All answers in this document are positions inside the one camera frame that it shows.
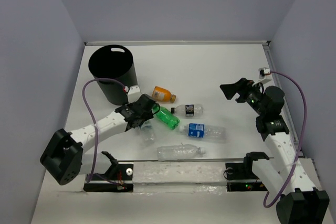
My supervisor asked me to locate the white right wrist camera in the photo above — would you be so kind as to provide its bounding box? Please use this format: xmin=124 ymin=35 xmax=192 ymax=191
xmin=258 ymin=67 xmax=272 ymax=84

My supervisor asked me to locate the green plastic bottle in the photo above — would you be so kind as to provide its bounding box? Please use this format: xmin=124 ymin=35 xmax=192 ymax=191
xmin=155 ymin=106 xmax=180 ymax=130

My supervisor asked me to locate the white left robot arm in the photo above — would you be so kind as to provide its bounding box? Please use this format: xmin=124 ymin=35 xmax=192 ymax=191
xmin=40 ymin=94 xmax=160 ymax=185

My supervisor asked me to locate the clear crushed label-less bottle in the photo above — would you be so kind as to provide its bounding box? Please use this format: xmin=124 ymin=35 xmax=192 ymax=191
xmin=157 ymin=144 xmax=205 ymax=161

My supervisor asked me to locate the black plastic bin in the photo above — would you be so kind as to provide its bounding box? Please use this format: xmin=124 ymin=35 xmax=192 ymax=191
xmin=88 ymin=45 xmax=138 ymax=105

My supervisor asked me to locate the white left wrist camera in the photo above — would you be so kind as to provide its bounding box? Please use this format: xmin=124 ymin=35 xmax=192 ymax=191
xmin=123 ymin=85 xmax=142 ymax=103

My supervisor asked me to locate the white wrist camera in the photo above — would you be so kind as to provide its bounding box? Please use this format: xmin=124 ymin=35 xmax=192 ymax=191
xmin=258 ymin=67 xmax=272 ymax=84
xmin=123 ymin=85 xmax=142 ymax=103

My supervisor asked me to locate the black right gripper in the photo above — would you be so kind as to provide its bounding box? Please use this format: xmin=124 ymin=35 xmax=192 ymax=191
xmin=219 ymin=78 xmax=266 ymax=116

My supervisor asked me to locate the clear bottle blue label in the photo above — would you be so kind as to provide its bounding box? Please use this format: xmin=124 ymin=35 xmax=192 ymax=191
xmin=178 ymin=123 xmax=226 ymax=141

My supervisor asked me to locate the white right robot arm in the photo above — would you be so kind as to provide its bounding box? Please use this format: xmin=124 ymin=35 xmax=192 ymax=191
xmin=220 ymin=78 xmax=330 ymax=223

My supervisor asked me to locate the orange juice bottle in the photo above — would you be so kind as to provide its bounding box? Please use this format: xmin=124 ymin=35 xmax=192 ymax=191
xmin=152 ymin=86 xmax=176 ymax=103

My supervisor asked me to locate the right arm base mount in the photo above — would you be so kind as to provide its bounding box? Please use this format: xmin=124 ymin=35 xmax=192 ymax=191
xmin=223 ymin=162 xmax=267 ymax=193

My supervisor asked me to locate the clear bottle blue-green label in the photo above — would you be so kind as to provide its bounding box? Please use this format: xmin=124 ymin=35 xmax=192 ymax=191
xmin=139 ymin=126 xmax=156 ymax=146

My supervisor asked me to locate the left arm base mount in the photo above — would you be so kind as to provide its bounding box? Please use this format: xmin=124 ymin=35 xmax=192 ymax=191
xmin=83 ymin=151 xmax=134 ymax=193

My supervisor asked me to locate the clear bottle black label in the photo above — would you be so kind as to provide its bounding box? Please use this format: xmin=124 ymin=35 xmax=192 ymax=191
xmin=171 ymin=104 xmax=203 ymax=118

